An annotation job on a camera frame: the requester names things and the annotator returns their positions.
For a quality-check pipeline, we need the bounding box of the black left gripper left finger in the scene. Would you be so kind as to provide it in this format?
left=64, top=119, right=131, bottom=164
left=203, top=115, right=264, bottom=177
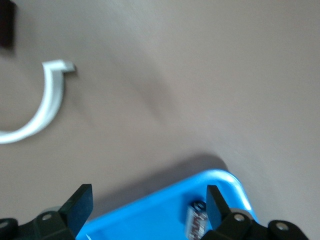
left=0, top=183, right=94, bottom=240

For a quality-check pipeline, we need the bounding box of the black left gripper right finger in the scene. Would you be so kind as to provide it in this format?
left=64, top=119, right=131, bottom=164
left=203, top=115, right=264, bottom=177
left=199, top=184, right=311, bottom=240

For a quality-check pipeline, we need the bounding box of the black blocky capacitor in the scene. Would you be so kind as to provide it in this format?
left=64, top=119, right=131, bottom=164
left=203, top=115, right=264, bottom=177
left=184, top=199, right=210, bottom=240

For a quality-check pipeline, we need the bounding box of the dark brown cylindrical capacitor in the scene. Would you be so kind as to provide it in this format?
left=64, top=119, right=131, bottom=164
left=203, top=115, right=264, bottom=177
left=0, top=0, right=18, bottom=51

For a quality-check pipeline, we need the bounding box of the blue plastic tray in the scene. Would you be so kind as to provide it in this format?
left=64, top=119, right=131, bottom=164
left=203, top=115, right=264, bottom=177
left=74, top=169, right=260, bottom=240

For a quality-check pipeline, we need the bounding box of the white curved plastic clamp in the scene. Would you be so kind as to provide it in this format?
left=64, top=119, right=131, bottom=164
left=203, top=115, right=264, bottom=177
left=0, top=59, right=77, bottom=145

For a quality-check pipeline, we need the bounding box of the brown table mat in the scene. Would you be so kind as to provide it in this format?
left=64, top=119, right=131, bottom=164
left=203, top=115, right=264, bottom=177
left=0, top=0, right=320, bottom=240

